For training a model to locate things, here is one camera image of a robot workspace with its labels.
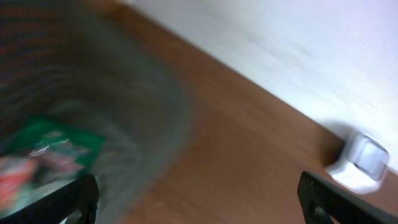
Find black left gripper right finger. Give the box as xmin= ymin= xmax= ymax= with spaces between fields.
xmin=297 ymin=171 xmax=397 ymax=224

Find green 3M gloves packet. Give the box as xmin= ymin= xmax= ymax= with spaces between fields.
xmin=0 ymin=116 xmax=105 ymax=200

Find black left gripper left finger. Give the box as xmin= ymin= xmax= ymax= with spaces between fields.
xmin=1 ymin=174 xmax=100 ymax=224

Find grey plastic mesh basket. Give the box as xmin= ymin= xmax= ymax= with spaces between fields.
xmin=1 ymin=1 xmax=190 ymax=223

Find orange Kleenex tissue pack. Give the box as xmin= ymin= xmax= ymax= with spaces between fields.
xmin=1 ymin=156 xmax=37 ymax=212

